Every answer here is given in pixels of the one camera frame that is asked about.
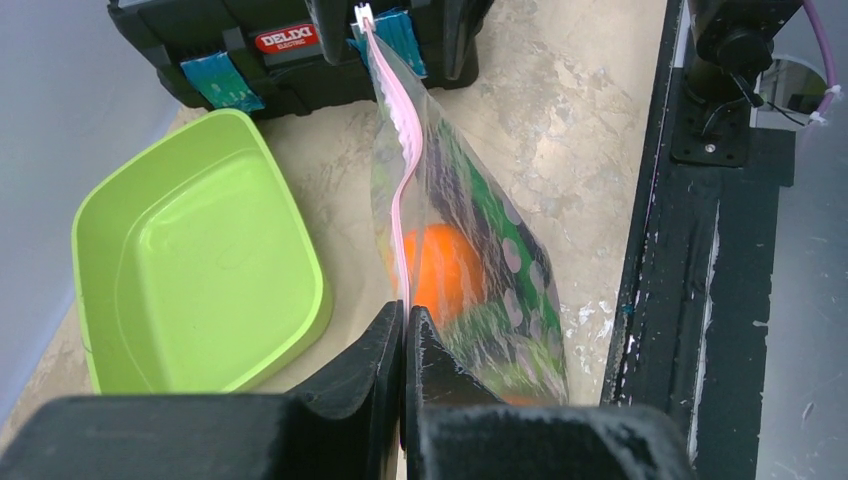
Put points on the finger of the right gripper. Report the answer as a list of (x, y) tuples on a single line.
[(332, 21), (462, 21)]

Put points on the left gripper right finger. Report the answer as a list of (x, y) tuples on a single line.
[(445, 432)]

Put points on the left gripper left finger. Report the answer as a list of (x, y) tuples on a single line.
[(342, 422)]

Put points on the clear zip top bag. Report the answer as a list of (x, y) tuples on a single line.
[(424, 172)]

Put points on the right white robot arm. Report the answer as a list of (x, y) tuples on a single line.
[(733, 39)]

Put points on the orange fake fruit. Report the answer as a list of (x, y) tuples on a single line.
[(448, 271)]

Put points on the black Delixi toolbox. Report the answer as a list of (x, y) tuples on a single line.
[(261, 57)]

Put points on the green plastic tray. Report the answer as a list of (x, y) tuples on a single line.
[(194, 270)]

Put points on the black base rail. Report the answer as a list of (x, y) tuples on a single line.
[(689, 335)]

